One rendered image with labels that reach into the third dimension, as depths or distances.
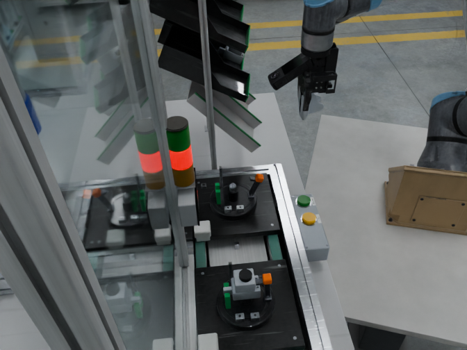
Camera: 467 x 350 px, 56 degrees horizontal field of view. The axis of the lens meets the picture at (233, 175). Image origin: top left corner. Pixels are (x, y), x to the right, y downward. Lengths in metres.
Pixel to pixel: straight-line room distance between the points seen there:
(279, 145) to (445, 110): 0.61
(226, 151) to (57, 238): 1.47
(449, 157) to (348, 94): 2.33
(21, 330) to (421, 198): 1.16
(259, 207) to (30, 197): 1.15
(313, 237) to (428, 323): 0.36
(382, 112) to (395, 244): 2.16
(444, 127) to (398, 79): 2.55
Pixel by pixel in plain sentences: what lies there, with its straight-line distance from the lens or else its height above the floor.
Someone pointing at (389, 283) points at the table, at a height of 0.86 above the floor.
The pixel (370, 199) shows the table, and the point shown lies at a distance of 1.54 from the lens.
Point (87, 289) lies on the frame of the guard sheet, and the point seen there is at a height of 1.73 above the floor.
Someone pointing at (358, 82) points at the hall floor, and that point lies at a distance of 3.82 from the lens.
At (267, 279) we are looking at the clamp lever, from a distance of 1.03.
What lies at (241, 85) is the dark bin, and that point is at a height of 1.20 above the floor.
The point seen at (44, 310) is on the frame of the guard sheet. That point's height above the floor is 1.73.
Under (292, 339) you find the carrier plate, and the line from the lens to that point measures 1.08.
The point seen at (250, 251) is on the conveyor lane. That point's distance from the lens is 1.28.
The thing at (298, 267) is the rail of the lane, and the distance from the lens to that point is 1.20.
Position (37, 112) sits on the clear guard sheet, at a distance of 0.25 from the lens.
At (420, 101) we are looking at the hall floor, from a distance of 3.72.
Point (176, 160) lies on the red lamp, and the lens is 0.92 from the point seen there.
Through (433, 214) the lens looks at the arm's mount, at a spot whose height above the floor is 0.93.
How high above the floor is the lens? 1.93
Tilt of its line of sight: 43 degrees down
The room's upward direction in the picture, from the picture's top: 2 degrees counter-clockwise
